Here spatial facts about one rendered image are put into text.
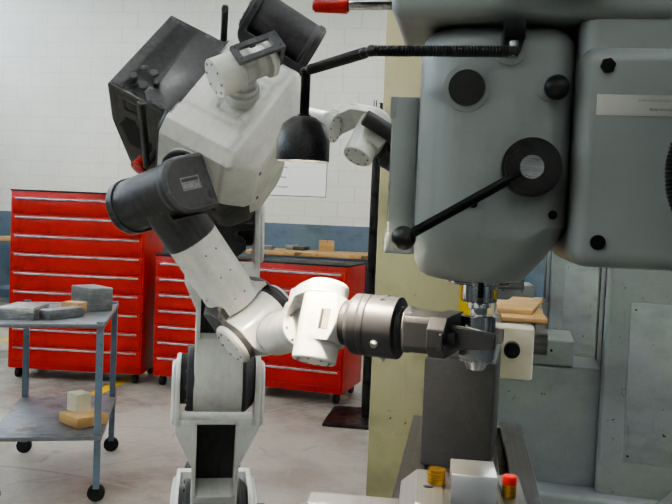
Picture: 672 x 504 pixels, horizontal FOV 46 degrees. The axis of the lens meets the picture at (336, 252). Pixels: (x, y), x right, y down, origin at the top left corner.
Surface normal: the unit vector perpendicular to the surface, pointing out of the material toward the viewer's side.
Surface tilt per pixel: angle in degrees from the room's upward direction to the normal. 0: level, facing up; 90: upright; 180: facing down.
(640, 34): 90
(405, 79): 90
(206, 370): 81
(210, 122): 58
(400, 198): 90
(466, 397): 90
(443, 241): 117
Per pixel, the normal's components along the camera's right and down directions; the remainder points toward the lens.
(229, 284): 0.55, 0.04
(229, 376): 0.16, -0.11
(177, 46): 0.15, -0.48
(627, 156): -0.16, 0.04
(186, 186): 0.80, -0.24
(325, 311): -0.34, -0.33
